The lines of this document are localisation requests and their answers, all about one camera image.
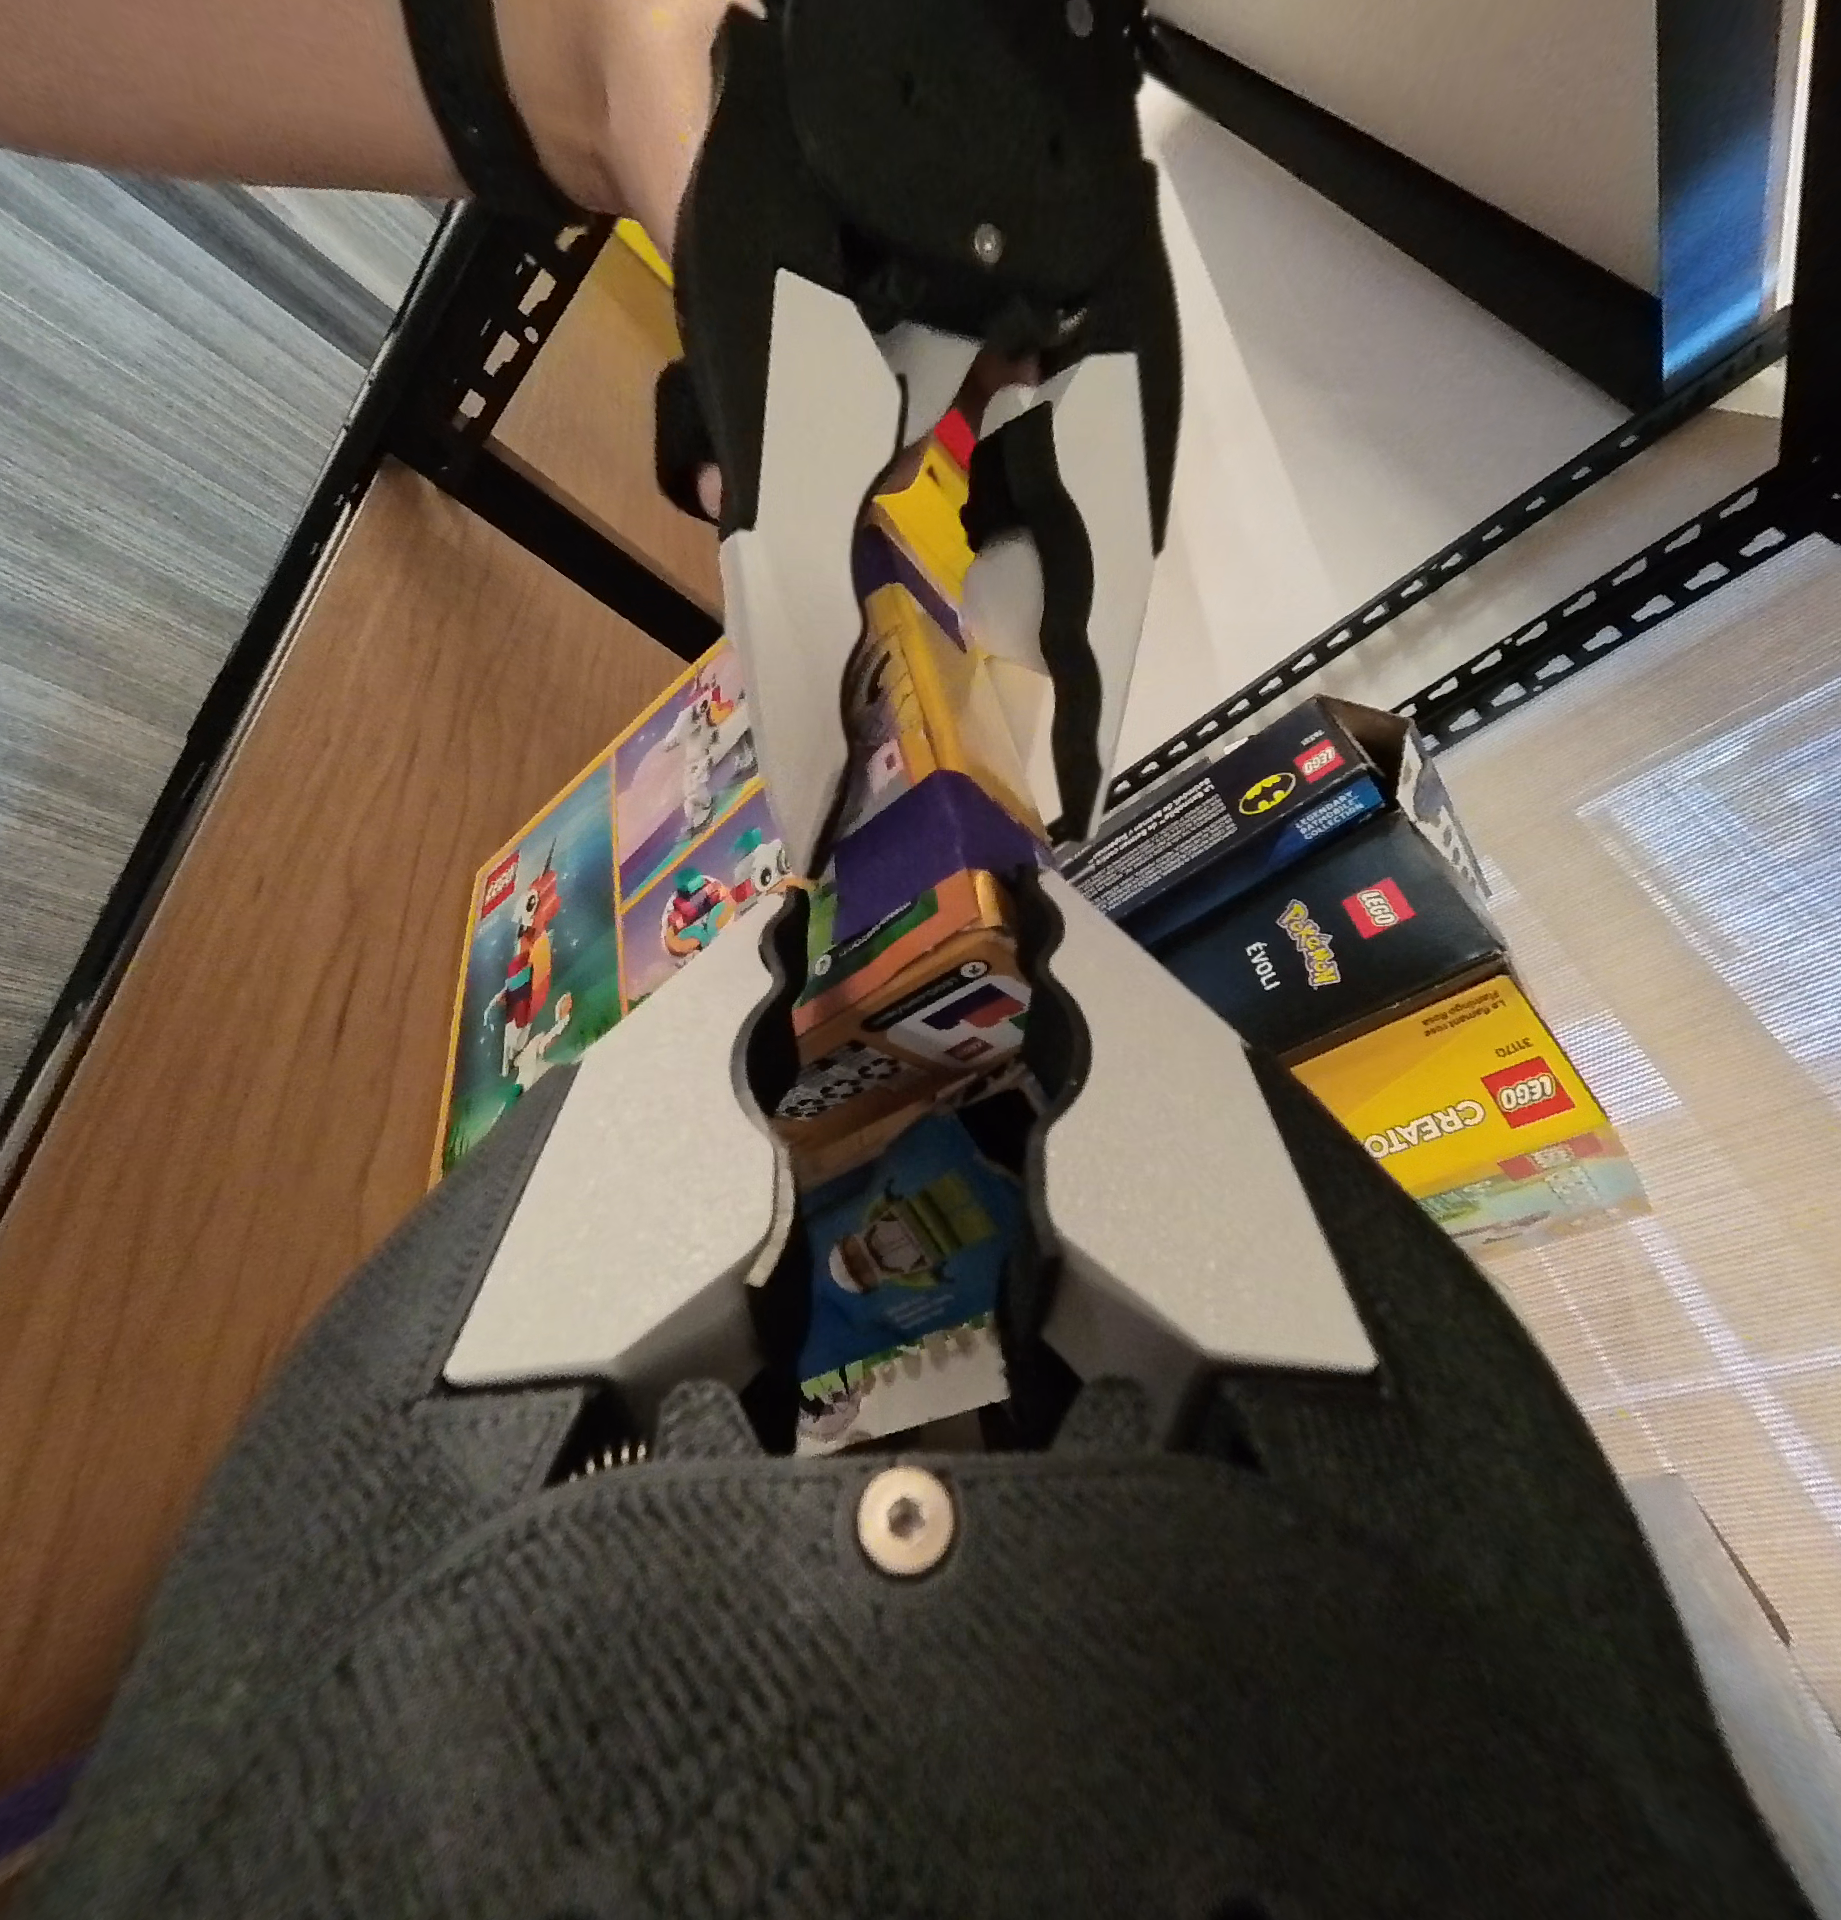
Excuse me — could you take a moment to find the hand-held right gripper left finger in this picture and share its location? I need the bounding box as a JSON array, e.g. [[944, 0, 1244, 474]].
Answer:
[[440, 901, 814, 1387]]

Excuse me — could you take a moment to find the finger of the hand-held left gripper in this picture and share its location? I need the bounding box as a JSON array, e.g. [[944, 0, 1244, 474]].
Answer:
[[966, 316, 1174, 836], [717, 276, 928, 856]]

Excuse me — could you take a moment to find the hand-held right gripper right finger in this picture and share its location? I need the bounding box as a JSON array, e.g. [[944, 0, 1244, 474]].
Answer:
[[1035, 888, 1378, 1381]]

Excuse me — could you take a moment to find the yellow purple toy box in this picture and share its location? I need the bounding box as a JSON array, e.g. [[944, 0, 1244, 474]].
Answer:
[[771, 420, 1047, 1426]]

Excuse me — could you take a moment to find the black metal rack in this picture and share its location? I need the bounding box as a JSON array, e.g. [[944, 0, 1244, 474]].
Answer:
[[0, 1, 1841, 1262]]

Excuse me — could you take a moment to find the person's left forearm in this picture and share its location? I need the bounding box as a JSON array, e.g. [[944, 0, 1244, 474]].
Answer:
[[0, 1, 457, 205]]

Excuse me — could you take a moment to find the person's left hand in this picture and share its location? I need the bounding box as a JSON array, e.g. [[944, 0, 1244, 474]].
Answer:
[[531, 1, 711, 236]]

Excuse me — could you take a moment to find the dark blue toy box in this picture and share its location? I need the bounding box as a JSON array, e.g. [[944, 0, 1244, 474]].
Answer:
[[1145, 810, 1521, 1051]]

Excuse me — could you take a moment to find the black toy box yellow emblem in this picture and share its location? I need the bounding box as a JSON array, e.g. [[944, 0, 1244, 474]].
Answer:
[[1071, 697, 1461, 917]]

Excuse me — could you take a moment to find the large yellow animal toy box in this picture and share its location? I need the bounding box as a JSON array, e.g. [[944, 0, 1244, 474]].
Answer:
[[435, 646, 832, 1172]]

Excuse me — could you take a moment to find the black wristband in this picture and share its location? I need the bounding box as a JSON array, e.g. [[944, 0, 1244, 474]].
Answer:
[[395, 1, 561, 227]]

